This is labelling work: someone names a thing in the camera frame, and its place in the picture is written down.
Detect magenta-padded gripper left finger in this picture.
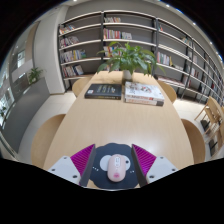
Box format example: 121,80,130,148
47,143,97,188

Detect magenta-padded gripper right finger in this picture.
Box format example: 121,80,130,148
130,143,179,188

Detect pink computer mouse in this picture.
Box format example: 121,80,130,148
106,153,127,183

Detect black cartoon-face mouse pad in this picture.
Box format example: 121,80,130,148
89,142,140,190

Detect round-backed wooden chair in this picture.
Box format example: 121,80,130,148
180,118,207,165
71,77,92,98
30,113,67,169
156,79,178,104

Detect red-spined book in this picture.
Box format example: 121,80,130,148
124,96,165,107

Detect white illustrated cover book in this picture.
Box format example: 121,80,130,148
123,80,166,102

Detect light wooden side table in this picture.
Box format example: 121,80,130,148
205,96,224,116

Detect black hardcover book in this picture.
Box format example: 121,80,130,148
84,83,123,101

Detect green potted floor plant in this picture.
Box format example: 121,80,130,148
27,67,44,85

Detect green plant in white pot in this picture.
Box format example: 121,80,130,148
96,41,166,84

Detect grey bookshelf unit with books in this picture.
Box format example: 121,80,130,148
57,9,224,108

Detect wooden frame chair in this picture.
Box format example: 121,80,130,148
194,104,218,134
206,124,224,158

